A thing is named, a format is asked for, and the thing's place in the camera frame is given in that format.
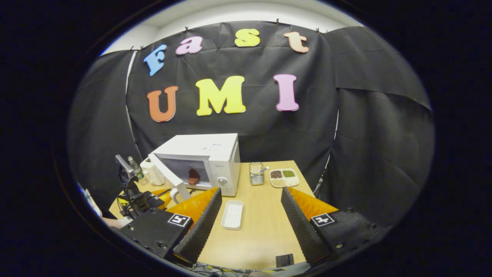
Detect black backdrop cloth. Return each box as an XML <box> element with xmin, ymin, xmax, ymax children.
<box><xmin>67</xmin><ymin>21</ymin><xmax>435</xmax><ymax>227</ymax></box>

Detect white paper sheet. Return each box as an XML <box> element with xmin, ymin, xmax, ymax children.
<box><xmin>81</xmin><ymin>187</ymin><xmax>102</xmax><ymax>217</ymax></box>

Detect white microwave oven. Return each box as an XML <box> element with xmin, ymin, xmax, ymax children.
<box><xmin>148</xmin><ymin>133</ymin><xmax>241</xmax><ymax>202</ymax></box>

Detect white toaster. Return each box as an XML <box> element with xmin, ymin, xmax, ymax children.
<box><xmin>140</xmin><ymin>157</ymin><xmax>166</xmax><ymax>186</ymax></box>

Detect black cable bundle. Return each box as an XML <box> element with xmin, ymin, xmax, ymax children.
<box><xmin>190</xmin><ymin>262</ymin><xmax>246</xmax><ymax>276</ymax></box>

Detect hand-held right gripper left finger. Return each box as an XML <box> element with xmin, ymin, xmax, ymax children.
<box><xmin>120</xmin><ymin>187</ymin><xmax>223</xmax><ymax>267</ymax></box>

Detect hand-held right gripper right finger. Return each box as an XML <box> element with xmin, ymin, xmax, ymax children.
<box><xmin>281</xmin><ymin>187</ymin><xmax>385</xmax><ymax>267</ymax></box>

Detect metal wire basket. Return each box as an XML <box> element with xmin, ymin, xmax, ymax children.
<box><xmin>249</xmin><ymin>162</ymin><xmax>266</xmax><ymax>186</ymax></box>

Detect clear plastic water bottle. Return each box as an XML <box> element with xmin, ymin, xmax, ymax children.
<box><xmin>128</xmin><ymin>156</ymin><xmax>145</xmax><ymax>180</ymax></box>

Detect white divided spice dish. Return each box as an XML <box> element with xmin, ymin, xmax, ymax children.
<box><xmin>269</xmin><ymin>169</ymin><xmax>300</xmax><ymax>188</ymax></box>

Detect white rectangular tray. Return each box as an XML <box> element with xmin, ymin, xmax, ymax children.
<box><xmin>221</xmin><ymin>200</ymin><xmax>244</xmax><ymax>230</ymax></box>

